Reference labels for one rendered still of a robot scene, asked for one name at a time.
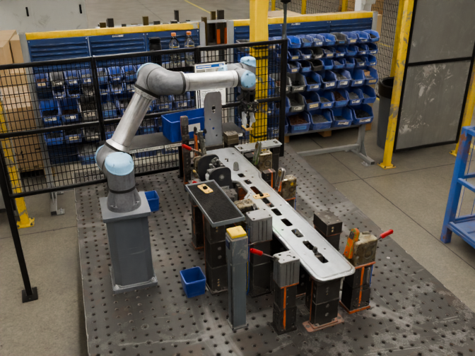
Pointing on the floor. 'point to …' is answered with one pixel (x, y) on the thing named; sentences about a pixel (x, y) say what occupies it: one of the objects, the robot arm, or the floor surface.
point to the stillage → (461, 222)
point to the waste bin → (385, 85)
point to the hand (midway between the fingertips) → (247, 124)
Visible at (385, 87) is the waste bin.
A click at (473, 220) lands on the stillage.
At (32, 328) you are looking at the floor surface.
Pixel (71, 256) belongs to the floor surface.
